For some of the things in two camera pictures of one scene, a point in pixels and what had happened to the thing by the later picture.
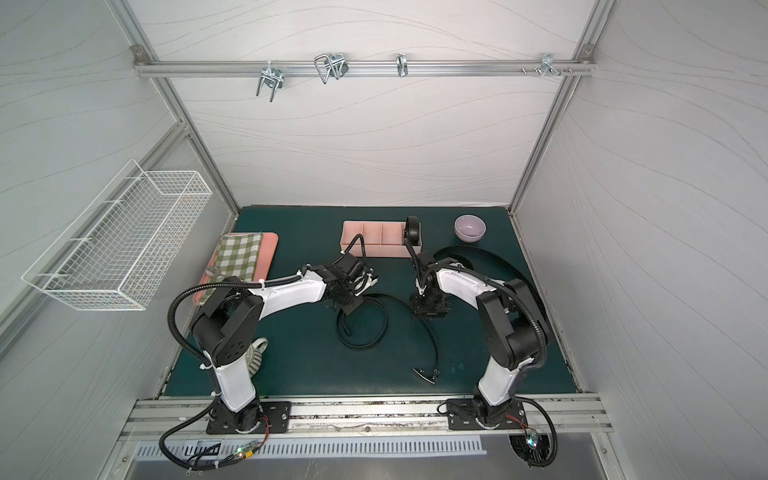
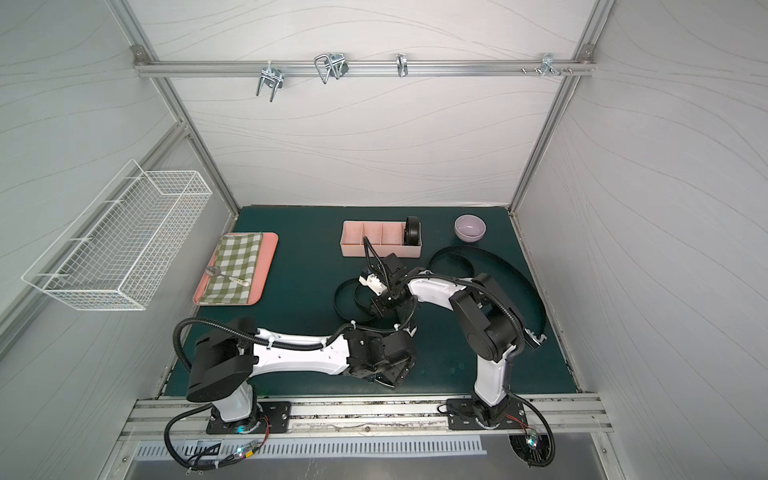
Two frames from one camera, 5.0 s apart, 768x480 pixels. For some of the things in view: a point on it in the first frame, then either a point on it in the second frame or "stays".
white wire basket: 109,254 stays
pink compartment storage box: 381,238 stays
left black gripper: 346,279 → 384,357
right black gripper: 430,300 → 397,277
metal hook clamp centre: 334,64 stays
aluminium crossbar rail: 365,68 stays
